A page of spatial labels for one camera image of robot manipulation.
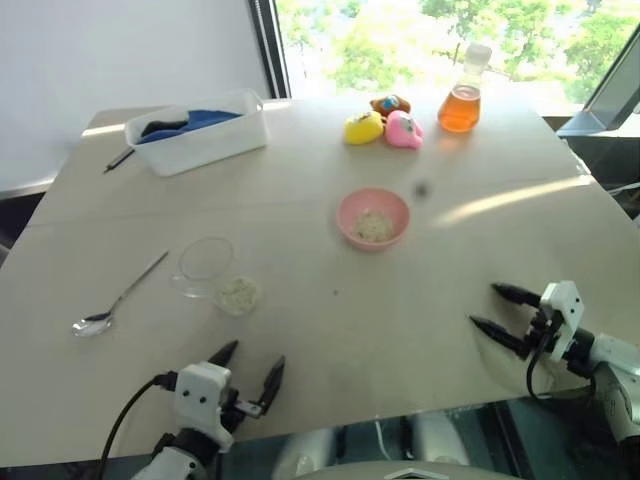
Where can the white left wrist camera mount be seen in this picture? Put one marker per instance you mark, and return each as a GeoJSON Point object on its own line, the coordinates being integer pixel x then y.
{"type": "Point", "coordinates": [200, 395]}

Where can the black pen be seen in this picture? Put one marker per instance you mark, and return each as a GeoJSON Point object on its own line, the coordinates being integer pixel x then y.
{"type": "Point", "coordinates": [119, 160]}

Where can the blue cloth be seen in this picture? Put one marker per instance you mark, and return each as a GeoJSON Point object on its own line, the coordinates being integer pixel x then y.
{"type": "Point", "coordinates": [210, 119]}

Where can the clear glass jar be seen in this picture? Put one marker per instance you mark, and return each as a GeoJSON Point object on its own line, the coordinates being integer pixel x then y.
{"type": "Point", "coordinates": [205, 260]}

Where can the silver metal spoon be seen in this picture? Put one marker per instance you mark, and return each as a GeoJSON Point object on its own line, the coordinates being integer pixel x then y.
{"type": "Point", "coordinates": [92, 326]}

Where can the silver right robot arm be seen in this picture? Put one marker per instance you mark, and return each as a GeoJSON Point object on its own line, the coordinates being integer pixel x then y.
{"type": "Point", "coordinates": [617, 372]}

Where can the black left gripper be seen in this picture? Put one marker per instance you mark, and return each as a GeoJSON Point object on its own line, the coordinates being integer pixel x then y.
{"type": "Point", "coordinates": [231, 410]}

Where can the dark vertical window frame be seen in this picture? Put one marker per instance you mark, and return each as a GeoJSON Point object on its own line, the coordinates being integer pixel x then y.
{"type": "Point", "coordinates": [275, 50]}

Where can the glass flask with orange liquid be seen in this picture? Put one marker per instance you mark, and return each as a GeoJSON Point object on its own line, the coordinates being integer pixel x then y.
{"type": "Point", "coordinates": [460, 112]}

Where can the pink bowl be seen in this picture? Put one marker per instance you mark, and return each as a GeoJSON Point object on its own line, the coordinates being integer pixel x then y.
{"type": "Point", "coordinates": [350, 230]}

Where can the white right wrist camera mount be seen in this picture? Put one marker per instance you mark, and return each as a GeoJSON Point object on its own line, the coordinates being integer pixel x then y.
{"type": "Point", "coordinates": [565, 315]}

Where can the brown plush toy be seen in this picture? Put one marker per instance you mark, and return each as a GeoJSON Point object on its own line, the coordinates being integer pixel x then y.
{"type": "Point", "coordinates": [390, 103]}

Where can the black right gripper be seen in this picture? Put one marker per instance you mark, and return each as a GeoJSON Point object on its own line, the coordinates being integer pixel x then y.
{"type": "Point", "coordinates": [541, 330]}

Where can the pink plush toy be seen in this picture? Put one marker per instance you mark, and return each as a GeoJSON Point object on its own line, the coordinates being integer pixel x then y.
{"type": "Point", "coordinates": [404, 130]}

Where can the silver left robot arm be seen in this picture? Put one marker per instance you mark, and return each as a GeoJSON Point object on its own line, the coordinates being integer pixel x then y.
{"type": "Point", "coordinates": [172, 462]}

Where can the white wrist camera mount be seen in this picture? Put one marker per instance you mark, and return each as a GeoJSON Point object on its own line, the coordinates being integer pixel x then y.
{"type": "Point", "coordinates": [200, 395]}
{"type": "Point", "coordinates": [565, 315]}

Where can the grey rounded robot body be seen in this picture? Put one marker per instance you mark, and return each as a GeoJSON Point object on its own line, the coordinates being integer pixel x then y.
{"type": "Point", "coordinates": [440, 440]}

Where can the white plastic bin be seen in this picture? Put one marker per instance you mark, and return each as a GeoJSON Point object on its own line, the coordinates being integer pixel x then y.
{"type": "Point", "coordinates": [200, 150]}

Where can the black cloth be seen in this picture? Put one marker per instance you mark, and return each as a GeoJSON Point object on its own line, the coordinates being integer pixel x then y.
{"type": "Point", "coordinates": [162, 125]}

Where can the dark slanted window frame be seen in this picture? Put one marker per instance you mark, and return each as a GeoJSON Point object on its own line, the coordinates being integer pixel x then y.
{"type": "Point", "coordinates": [607, 82]}

